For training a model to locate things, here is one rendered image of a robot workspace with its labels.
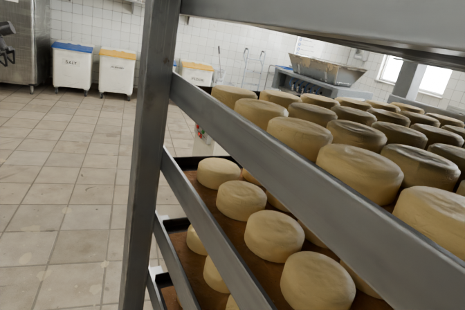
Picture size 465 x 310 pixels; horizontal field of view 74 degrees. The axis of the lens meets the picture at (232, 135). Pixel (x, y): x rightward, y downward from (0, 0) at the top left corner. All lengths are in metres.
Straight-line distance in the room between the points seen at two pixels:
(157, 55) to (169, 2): 0.05
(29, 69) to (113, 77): 1.11
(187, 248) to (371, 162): 0.27
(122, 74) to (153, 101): 4.94
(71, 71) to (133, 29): 1.29
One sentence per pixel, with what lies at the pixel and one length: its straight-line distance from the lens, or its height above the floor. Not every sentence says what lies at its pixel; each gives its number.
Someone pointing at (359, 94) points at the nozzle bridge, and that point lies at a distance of 2.20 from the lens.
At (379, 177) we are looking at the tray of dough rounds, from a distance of 0.19.
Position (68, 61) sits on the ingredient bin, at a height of 0.53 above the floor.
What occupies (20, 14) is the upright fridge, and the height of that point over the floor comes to 1.09.
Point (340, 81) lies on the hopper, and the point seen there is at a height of 1.21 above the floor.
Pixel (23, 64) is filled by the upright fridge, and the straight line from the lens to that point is 5.21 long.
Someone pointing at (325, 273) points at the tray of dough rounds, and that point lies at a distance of 0.25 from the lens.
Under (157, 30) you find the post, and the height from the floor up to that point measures 1.38.
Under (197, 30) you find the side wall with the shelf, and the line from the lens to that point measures 5.95.
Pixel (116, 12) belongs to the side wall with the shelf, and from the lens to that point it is 5.86.
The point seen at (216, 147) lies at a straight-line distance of 1.92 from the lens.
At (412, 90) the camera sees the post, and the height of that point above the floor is 1.35.
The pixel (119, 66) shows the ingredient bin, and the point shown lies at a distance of 5.26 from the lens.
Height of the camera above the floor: 1.39
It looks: 18 degrees down
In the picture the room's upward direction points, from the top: 11 degrees clockwise
